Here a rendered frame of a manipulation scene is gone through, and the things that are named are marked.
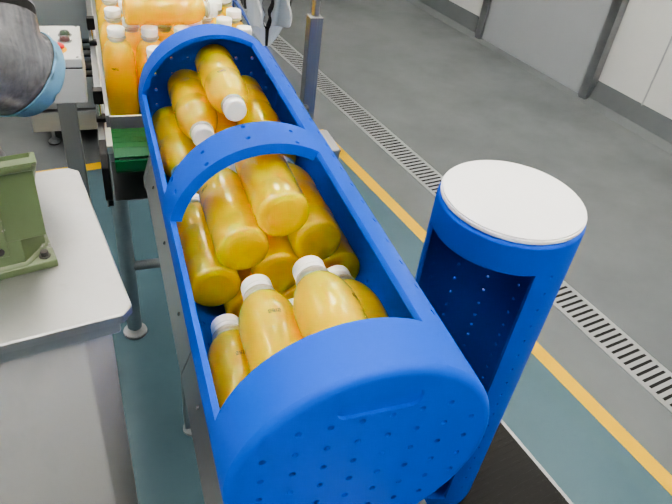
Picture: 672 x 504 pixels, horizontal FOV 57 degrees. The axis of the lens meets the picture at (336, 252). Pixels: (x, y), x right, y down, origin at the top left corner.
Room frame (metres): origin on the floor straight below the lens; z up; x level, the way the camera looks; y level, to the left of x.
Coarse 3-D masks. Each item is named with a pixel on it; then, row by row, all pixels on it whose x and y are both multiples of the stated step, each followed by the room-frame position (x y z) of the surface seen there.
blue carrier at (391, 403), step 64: (192, 64) 1.14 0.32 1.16; (256, 64) 1.19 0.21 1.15; (256, 128) 0.77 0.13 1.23; (192, 192) 0.69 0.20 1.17; (320, 192) 0.91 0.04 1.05; (384, 256) 0.55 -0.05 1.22; (192, 320) 0.50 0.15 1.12; (384, 320) 0.43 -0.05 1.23; (256, 384) 0.37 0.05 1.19; (320, 384) 0.35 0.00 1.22; (384, 384) 0.36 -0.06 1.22; (448, 384) 0.39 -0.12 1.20; (256, 448) 0.32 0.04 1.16; (320, 448) 0.34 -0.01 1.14; (384, 448) 0.37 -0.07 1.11; (448, 448) 0.40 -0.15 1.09
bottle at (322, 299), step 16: (304, 272) 0.54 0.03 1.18; (320, 272) 0.53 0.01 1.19; (304, 288) 0.51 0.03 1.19; (320, 288) 0.50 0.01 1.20; (336, 288) 0.50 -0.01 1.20; (304, 304) 0.48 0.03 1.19; (320, 304) 0.48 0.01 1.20; (336, 304) 0.48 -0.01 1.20; (352, 304) 0.48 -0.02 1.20; (304, 320) 0.47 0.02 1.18; (320, 320) 0.46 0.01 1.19; (336, 320) 0.45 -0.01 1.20; (352, 320) 0.46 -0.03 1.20; (304, 336) 0.46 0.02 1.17
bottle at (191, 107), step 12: (180, 72) 1.11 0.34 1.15; (192, 72) 1.12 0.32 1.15; (168, 84) 1.10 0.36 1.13; (180, 84) 1.06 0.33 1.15; (192, 84) 1.06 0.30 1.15; (180, 96) 1.02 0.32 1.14; (192, 96) 1.01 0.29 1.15; (204, 96) 1.03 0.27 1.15; (180, 108) 0.99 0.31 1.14; (192, 108) 0.98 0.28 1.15; (204, 108) 0.98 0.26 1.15; (180, 120) 0.97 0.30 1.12; (192, 120) 0.96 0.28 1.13; (204, 120) 0.96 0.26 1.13; (216, 120) 0.99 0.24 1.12
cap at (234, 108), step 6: (234, 96) 0.97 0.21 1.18; (228, 102) 0.95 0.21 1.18; (234, 102) 0.95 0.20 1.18; (240, 102) 0.96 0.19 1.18; (228, 108) 0.95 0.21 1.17; (234, 108) 0.95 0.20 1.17; (240, 108) 0.96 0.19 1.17; (246, 108) 0.96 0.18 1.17; (228, 114) 0.95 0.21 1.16; (234, 114) 0.95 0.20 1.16; (240, 114) 0.96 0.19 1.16; (234, 120) 0.95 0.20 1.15
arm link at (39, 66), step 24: (0, 0) 0.73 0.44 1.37; (24, 0) 0.76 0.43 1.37; (0, 24) 0.71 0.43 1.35; (24, 24) 0.74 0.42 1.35; (0, 48) 0.68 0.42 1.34; (24, 48) 0.72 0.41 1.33; (48, 48) 0.76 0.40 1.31; (0, 72) 0.67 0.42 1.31; (24, 72) 0.70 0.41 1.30; (48, 72) 0.73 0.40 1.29; (0, 96) 0.67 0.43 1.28; (24, 96) 0.70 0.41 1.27; (48, 96) 0.73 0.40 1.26
